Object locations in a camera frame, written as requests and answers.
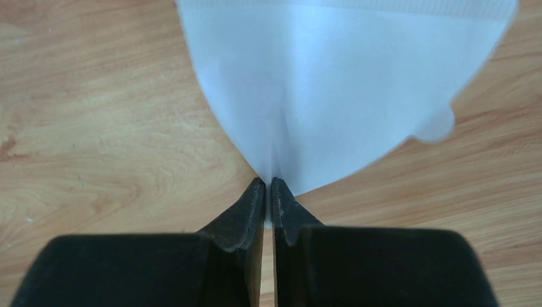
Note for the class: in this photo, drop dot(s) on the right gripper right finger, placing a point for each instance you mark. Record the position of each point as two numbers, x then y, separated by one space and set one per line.
320 265

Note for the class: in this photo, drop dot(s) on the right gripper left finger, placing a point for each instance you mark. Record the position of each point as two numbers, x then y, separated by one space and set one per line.
218 265

